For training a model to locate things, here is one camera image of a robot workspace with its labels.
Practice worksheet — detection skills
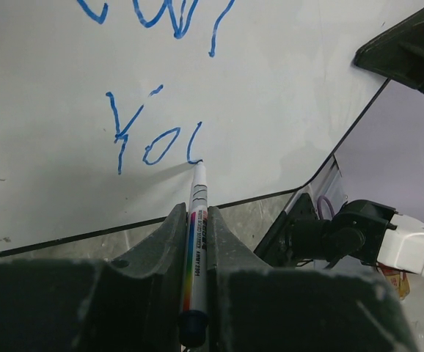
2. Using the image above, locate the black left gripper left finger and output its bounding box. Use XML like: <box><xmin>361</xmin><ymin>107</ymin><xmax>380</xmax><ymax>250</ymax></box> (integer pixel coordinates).
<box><xmin>0</xmin><ymin>204</ymin><xmax>186</xmax><ymax>351</ymax></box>

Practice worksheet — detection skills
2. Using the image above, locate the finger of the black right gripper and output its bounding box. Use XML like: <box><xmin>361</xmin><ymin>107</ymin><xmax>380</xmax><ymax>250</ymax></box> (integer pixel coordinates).
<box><xmin>354</xmin><ymin>8</ymin><xmax>424</xmax><ymax>94</ymax></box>

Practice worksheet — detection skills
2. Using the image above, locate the red yellow box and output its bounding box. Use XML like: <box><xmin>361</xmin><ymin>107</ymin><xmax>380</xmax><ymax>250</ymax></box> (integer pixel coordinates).
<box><xmin>377</xmin><ymin>264</ymin><xmax>410</xmax><ymax>300</ymax></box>

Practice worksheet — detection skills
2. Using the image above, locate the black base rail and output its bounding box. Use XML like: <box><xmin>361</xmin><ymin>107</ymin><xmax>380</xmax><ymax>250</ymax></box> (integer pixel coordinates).
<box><xmin>253</xmin><ymin>192</ymin><xmax>318</xmax><ymax>268</ymax></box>

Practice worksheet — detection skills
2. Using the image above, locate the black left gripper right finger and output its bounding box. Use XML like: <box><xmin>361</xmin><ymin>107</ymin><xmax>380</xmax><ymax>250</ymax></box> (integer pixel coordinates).
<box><xmin>207</xmin><ymin>207</ymin><xmax>414</xmax><ymax>351</ymax></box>

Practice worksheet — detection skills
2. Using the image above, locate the white whiteboard black frame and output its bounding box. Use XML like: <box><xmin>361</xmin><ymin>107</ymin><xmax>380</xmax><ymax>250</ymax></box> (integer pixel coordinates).
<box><xmin>0</xmin><ymin>0</ymin><xmax>424</xmax><ymax>257</ymax></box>

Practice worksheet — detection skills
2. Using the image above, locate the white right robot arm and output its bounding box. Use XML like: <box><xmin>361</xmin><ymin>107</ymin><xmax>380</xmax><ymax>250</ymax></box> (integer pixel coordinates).
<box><xmin>287</xmin><ymin>8</ymin><xmax>424</xmax><ymax>276</ymax></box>

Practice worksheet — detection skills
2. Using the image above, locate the white whiteboard marker pen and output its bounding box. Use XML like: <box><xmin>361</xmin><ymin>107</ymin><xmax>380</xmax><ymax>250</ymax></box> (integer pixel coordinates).
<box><xmin>178</xmin><ymin>161</ymin><xmax>208</xmax><ymax>348</ymax></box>

